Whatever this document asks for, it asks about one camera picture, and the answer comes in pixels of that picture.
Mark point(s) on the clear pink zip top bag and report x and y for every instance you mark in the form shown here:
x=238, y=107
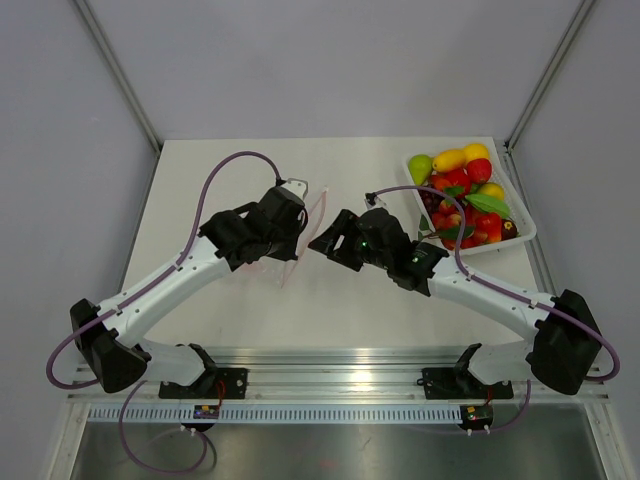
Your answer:
x=278, y=272

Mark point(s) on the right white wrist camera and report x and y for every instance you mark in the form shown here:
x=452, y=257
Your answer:
x=373, y=201

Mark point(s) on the dark purple mangosteen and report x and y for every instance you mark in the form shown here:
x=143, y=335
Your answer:
x=509, y=230

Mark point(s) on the red strawberry with leaves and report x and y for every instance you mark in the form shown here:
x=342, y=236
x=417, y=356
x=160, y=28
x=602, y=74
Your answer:
x=456, y=184

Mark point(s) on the aluminium mounting rail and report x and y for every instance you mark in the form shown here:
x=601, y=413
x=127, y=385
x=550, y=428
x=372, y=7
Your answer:
x=345, y=376

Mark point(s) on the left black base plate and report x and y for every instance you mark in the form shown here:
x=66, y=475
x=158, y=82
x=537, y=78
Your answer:
x=225, y=383

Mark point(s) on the large green leaf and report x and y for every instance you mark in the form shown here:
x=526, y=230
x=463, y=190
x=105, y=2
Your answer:
x=489, y=204

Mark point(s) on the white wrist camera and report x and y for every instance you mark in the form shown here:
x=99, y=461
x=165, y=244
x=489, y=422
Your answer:
x=298, y=187
x=373, y=201

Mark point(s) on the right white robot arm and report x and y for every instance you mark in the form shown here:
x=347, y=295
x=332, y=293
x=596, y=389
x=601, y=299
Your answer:
x=558, y=334

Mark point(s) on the green pear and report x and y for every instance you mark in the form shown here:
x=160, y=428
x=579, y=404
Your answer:
x=420, y=168

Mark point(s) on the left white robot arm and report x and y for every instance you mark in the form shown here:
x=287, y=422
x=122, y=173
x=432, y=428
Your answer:
x=112, y=333

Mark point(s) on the left aluminium frame post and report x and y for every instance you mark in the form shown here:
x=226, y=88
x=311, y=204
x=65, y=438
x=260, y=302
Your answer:
x=108, y=55

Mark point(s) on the white slotted cable duct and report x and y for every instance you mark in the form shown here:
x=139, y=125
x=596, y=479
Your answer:
x=281, y=414

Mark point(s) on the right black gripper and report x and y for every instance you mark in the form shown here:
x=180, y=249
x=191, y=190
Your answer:
x=347, y=224

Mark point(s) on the right small circuit board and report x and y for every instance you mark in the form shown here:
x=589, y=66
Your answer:
x=477, y=418

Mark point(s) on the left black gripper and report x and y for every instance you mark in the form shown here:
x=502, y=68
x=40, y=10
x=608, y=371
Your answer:
x=289, y=252

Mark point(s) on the right aluminium frame post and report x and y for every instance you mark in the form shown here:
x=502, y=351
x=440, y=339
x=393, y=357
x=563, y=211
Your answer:
x=551, y=70

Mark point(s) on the yellow lemon top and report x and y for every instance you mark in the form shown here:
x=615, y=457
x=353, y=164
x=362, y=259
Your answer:
x=475, y=151

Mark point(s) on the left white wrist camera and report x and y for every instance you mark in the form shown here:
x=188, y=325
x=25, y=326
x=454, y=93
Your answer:
x=298, y=187

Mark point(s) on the small circuit board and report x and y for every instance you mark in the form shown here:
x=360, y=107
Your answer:
x=206, y=411
x=477, y=418

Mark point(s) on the dark grape bunch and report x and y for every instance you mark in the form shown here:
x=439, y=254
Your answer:
x=431, y=200

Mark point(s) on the white plastic fruit basket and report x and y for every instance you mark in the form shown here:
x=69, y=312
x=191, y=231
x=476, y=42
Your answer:
x=519, y=214

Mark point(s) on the yellow mango upper left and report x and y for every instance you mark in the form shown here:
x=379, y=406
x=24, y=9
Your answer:
x=449, y=160

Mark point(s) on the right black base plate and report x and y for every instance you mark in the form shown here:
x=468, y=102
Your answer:
x=446, y=383

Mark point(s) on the left small circuit board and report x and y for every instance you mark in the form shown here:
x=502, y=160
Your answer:
x=206, y=411

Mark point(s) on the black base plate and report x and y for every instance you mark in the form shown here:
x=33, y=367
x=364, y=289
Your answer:
x=225, y=383
x=446, y=383

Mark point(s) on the aluminium frame post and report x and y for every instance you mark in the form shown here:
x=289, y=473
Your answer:
x=108, y=55
x=551, y=70

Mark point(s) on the yellow fruit right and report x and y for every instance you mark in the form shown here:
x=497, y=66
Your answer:
x=493, y=190

